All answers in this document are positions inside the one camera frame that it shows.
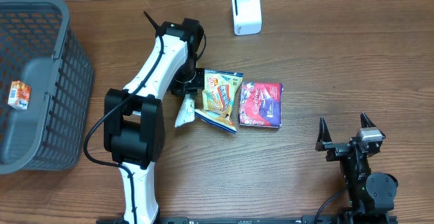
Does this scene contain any grey plastic basket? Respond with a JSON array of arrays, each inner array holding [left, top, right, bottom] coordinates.
[[1, 0, 94, 174]]

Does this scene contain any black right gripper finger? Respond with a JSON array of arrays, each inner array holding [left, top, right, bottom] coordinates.
[[317, 117, 332, 145], [360, 112, 376, 128]]

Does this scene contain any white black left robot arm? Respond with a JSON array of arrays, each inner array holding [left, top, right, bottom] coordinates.
[[104, 18, 205, 223]]

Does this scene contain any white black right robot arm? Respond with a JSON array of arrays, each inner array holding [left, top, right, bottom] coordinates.
[[313, 113, 399, 223]]

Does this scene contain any white barcode scanner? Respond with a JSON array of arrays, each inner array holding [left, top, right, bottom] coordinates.
[[231, 0, 262, 36]]

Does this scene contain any white small packet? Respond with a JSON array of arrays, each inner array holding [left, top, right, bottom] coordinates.
[[174, 94, 195, 128]]

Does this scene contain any yellow wet wipes packet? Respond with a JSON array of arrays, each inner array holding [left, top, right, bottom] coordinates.
[[195, 69, 243, 134]]

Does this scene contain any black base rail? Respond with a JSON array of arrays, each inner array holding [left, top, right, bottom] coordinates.
[[96, 214, 399, 224]]

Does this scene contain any red Carefree liner pack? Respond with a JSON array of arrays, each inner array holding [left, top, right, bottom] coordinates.
[[239, 82, 283, 128]]

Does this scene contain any orange small carton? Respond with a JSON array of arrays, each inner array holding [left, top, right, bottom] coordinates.
[[7, 81, 31, 110]]

